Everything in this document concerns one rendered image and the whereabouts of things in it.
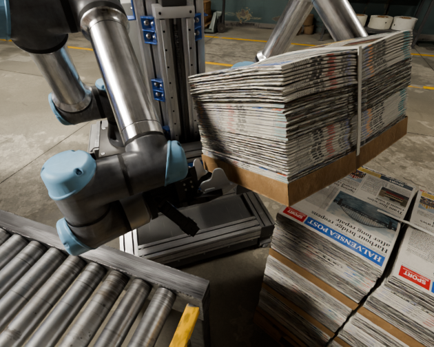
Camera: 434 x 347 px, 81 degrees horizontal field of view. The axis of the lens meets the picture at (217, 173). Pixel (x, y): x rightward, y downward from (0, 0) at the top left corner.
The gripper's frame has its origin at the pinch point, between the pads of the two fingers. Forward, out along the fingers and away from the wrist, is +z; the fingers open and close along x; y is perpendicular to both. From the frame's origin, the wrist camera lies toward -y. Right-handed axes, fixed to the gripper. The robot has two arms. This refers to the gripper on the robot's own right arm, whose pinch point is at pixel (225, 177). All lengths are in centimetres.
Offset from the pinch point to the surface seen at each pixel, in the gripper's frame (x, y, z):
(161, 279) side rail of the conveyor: 1.2, -18.2, -22.1
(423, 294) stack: -33, -29, 24
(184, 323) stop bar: -11.0, -20.6, -22.4
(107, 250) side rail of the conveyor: 15.0, -12.9, -30.4
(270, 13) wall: 468, 105, 472
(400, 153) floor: 58, -83, 218
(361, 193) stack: -10.0, -19.4, 39.6
